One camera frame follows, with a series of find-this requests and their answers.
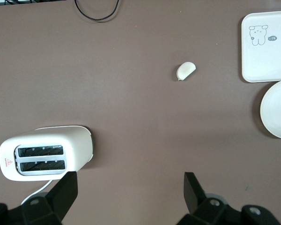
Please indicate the cream tray with rabbit print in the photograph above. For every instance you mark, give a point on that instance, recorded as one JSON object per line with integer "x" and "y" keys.
{"x": 267, "y": 61}

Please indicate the white two-slot toaster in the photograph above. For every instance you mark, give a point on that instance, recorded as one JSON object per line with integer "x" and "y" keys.
{"x": 77, "y": 145}

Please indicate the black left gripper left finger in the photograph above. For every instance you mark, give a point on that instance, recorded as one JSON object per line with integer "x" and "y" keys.
{"x": 61, "y": 194}

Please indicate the cream round plate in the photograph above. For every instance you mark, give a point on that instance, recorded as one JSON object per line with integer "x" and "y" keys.
{"x": 278, "y": 110}

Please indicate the white half-round steamed bun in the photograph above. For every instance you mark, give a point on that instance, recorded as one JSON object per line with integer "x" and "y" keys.
{"x": 185, "y": 69}

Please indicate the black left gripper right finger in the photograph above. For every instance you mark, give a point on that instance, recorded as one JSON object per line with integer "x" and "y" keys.
{"x": 196, "y": 201}

